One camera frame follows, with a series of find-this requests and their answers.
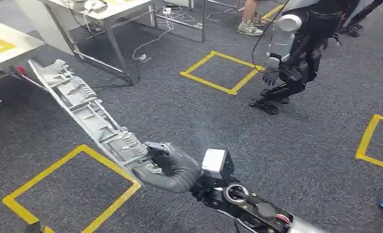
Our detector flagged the grey humanoid robot hand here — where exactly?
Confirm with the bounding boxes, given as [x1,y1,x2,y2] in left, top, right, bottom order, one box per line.
[261,57,281,87]

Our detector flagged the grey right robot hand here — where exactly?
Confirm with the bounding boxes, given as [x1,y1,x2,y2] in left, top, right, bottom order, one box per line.
[132,141,203,194]

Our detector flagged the silver plastic wheel cover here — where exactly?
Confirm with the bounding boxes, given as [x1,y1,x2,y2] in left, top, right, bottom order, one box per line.
[27,59,162,183]

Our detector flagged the black humanoid robot body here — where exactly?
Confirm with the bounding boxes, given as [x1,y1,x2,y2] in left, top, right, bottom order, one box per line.
[248,0,344,116]

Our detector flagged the person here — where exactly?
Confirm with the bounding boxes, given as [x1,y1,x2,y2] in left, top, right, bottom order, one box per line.
[338,0,383,38]
[236,0,270,36]

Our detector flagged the white table with steel legs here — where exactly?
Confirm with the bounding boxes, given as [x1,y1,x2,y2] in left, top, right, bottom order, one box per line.
[14,0,157,86]

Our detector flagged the white items on table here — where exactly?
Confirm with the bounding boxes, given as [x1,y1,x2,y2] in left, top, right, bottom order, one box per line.
[62,0,109,12]

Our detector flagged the small red object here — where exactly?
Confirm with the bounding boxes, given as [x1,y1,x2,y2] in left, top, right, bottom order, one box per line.
[13,65,28,77]

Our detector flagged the steel bench with yellow tape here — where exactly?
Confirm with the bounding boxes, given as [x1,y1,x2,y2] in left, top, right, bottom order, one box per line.
[0,16,45,79]

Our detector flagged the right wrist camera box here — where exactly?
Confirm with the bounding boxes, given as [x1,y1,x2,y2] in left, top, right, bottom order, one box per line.
[201,148,235,186]

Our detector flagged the black robot tether cable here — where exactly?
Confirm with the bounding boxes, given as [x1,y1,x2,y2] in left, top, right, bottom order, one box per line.
[251,0,291,74]

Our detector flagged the steel table frame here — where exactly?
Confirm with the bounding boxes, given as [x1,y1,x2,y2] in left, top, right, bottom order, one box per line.
[155,0,244,43]

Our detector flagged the black floor cable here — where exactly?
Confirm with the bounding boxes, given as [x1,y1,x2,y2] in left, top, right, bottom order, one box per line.
[91,60,141,90]

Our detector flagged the white floor cable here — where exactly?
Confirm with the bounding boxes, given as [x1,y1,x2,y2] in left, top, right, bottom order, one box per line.
[132,6,244,62]

